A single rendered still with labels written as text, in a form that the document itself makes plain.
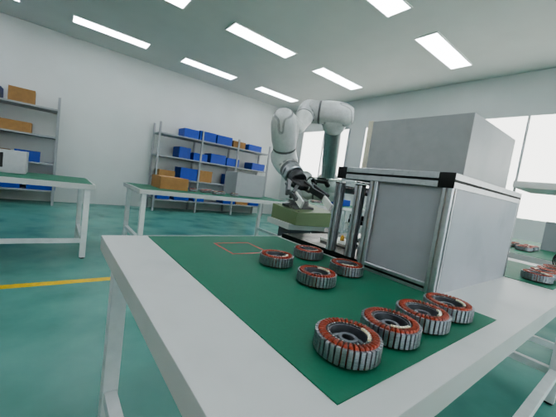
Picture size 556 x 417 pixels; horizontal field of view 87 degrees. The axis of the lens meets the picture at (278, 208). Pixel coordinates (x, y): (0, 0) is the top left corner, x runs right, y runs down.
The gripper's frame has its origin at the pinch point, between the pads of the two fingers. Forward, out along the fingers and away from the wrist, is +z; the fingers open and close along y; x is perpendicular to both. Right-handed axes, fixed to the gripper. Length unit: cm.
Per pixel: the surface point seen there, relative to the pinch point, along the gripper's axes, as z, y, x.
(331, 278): 34.7, 14.1, 0.3
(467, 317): 57, -7, 11
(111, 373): 16, 62, -70
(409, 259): 31.7, -17.8, 4.3
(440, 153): 11.9, -27.3, 34.2
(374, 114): -467, -449, -41
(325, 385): 63, 40, 12
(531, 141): -177, -491, 46
